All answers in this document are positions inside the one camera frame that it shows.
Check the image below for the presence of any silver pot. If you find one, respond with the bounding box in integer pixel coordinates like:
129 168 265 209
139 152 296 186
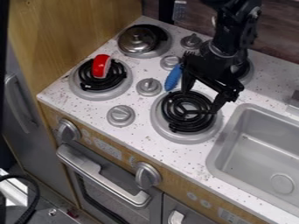
116 24 171 55

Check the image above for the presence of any blue toy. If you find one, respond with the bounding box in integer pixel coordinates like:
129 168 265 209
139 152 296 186
163 63 185 92

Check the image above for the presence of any toy stove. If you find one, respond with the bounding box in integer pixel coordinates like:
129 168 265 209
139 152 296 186
67 24 256 145

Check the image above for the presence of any toy sink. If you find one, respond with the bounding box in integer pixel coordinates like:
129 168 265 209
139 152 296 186
205 102 299 217

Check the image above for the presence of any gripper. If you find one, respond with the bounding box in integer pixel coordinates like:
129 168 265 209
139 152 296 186
179 50 247 116

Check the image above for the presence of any black cable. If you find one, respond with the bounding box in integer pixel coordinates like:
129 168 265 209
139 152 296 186
0 173 43 224

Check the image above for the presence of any red toy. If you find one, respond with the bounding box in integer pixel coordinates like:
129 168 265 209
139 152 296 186
91 53 114 80

